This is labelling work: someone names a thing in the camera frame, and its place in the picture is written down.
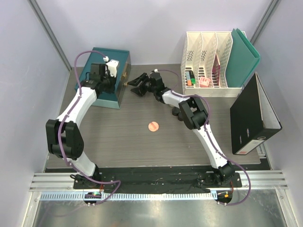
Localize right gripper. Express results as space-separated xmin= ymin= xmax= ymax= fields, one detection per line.
xmin=127 ymin=73 xmax=156 ymax=97

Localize clear smoky drawer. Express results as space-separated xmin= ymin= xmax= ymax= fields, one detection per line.
xmin=121 ymin=54 xmax=132 ymax=100

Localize teal drawer organizer box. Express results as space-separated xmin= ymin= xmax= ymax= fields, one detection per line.
xmin=79 ymin=47 xmax=131 ymax=109

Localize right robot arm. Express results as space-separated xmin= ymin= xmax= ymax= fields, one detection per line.
xmin=127 ymin=70 xmax=235 ymax=187

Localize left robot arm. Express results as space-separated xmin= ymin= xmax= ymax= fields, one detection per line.
xmin=45 ymin=57 xmax=119 ymax=189

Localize round pink compact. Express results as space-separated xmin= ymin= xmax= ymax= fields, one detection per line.
xmin=148 ymin=122 xmax=159 ymax=132

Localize black round cap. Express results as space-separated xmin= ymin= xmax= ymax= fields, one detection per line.
xmin=172 ymin=107 xmax=180 ymax=116
xmin=178 ymin=113 xmax=183 ymax=122

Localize highlighter markers pack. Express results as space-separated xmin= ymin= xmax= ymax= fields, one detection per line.
xmin=185 ymin=70 xmax=196 ymax=86

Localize white file organizer rack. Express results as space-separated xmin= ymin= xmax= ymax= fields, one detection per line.
xmin=180 ymin=31 xmax=242 ymax=97

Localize magenta booklet in rack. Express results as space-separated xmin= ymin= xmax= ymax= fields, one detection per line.
xmin=212 ymin=53 xmax=221 ymax=87

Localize green plastic folder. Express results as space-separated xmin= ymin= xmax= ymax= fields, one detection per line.
xmin=225 ymin=28 xmax=260 ymax=87

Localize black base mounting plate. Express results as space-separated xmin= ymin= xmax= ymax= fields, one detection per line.
xmin=72 ymin=166 xmax=242 ymax=194

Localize black lever arch binder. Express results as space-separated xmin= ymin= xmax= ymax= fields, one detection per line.
xmin=230 ymin=73 xmax=282 ymax=155

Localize aluminium rail frame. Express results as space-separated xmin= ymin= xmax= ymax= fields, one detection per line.
xmin=30 ymin=171 xmax=288 ymax=194

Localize white slotted cable duct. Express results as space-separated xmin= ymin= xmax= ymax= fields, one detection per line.
xmin=40 ymin=191 xmax=217 ymax=201

